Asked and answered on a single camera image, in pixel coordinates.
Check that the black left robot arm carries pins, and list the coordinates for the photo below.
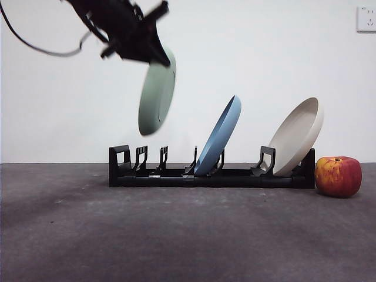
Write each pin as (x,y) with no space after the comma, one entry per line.
(123,29)

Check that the green plate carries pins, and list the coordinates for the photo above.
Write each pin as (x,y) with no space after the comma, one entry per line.
(155,100)

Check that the white wall socket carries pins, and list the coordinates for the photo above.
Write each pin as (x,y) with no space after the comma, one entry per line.
(367,19)

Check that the beige plate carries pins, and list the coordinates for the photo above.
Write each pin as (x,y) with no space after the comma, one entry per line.
(296,138)

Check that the blue plate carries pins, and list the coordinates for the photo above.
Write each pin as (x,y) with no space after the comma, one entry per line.
(218,138)

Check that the black plate rack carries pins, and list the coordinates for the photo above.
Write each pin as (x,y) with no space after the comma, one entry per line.
(176,180)

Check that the red yellow apple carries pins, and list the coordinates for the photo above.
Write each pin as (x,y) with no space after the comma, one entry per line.
(337,176)

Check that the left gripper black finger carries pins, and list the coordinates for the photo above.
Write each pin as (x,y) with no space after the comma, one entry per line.
(155,47)

